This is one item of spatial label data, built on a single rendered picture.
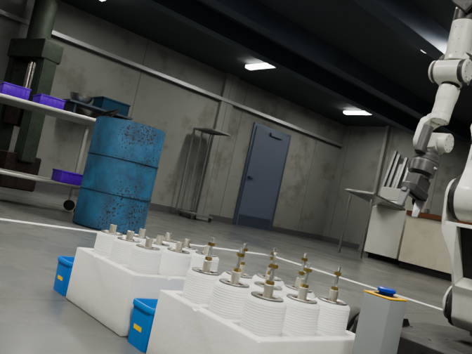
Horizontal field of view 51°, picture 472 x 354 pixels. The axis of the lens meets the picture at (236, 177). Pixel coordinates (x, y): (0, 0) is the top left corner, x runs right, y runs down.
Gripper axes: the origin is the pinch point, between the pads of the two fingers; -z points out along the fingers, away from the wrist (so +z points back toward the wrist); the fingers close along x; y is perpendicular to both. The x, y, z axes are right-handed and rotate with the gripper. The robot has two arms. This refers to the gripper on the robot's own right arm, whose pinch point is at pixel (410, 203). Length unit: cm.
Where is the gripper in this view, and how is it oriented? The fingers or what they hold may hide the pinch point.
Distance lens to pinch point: 179.1
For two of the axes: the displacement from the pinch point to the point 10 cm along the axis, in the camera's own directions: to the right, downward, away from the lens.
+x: -6.7, -4.0, -6.2
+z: 3.9, -9.1, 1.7
